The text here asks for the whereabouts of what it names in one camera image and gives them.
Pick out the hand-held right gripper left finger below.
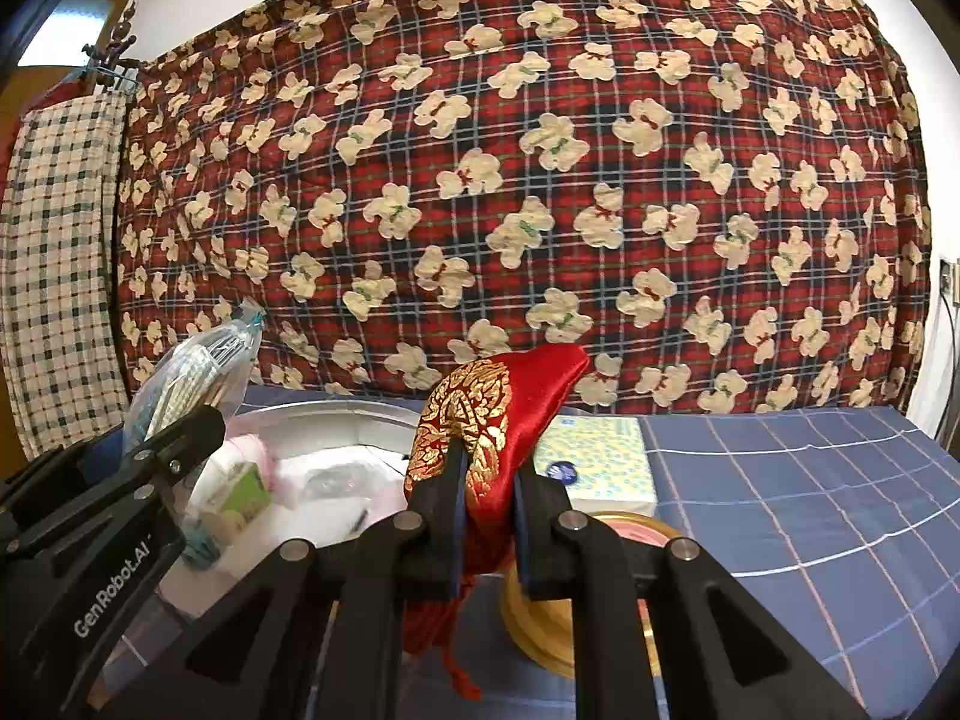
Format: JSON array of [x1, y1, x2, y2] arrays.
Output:
[[97, 439, 470, 720]]

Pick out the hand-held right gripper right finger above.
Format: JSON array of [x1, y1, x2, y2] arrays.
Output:
[[514, 457, 875, 720]]

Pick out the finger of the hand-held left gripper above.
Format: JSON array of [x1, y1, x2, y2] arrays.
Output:
[[0, 405, 227, 563], [0, 446, 91, 524]]

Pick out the clear cotton swab bag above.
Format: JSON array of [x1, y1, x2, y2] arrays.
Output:
[[120, 298, 265, 567]]

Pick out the green white small box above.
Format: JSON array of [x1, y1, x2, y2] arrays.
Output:
[[206, 463, 272, 526]]

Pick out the red gold brocade pouch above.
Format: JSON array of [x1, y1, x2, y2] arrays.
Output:
[[401, 345, 592, 702]]

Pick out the round metal tin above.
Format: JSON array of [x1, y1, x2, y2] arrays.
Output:
[[157, 399, 440, 620]]

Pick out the yellow dotted tissue pack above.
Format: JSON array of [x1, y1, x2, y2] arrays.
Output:
[[532, 416, 659, 515]]

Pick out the beige checked cloth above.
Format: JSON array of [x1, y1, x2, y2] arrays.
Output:
[[0, 94, 132, 458]]

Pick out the blue plaid bed sheet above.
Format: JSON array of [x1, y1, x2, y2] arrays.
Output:
[[97, 386, 960, 720]]

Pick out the red plaid bear blanket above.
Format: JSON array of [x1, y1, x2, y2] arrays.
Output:
[[116, 0, 935, 428]]

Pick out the metal clothes hanger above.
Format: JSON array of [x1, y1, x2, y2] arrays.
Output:
[[81, 36, 142, 95]]

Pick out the wooden window frame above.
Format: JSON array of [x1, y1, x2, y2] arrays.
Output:
[[45, 0, 142, 65]]

